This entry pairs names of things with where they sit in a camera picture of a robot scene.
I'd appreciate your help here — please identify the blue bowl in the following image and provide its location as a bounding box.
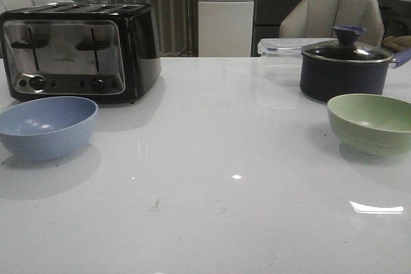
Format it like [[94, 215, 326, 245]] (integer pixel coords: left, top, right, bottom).
[[1, 96, 98, 160]]

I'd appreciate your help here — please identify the dark blue saucepan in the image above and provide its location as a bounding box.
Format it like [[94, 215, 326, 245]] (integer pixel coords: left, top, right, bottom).
[[300, 46, 410, 102]]

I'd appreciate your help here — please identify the tan cushion at right edge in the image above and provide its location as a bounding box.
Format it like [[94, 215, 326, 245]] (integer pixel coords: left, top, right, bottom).
[[382, 35, 411, 53]]

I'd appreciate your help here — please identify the black and steel toaster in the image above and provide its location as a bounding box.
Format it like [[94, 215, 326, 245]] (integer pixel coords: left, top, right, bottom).
[[1, 3, 161, 104]]

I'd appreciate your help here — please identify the dark kitchen counter cabinet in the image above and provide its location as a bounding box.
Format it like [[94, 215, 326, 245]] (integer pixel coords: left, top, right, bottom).
[[251, 0, 411, 57]]

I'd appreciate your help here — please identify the clear plastic food container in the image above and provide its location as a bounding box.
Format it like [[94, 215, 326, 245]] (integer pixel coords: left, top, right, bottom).
[[257, 38, 335, 86]]

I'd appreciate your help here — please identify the green bowl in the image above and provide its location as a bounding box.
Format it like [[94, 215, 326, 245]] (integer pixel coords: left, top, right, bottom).
[[327, 94, 410, 156]]

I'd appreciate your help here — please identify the beige chair on right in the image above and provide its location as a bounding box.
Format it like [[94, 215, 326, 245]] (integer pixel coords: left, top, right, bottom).
[[279, 0, 385, 46]]

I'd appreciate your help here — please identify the white refrigerator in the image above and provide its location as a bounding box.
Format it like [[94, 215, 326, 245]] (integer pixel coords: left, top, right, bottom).
[[198, 0, 254, 57]]

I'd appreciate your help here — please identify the glass lid with blue knob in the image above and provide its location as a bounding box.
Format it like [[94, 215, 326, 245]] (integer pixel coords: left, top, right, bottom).
[[301, 25, 392, 63]]

